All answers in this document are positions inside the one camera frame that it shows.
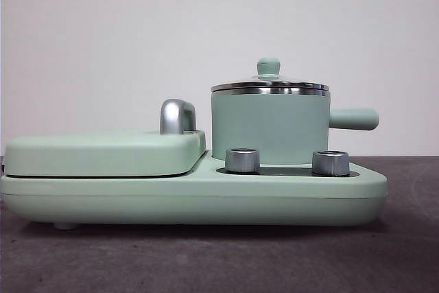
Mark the glass pot lid green knob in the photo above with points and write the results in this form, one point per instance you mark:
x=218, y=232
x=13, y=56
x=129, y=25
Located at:
x=269, y=66

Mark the silver control knob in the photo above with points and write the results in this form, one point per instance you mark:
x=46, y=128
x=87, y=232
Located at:
x=330, y=163
x=241, y=161

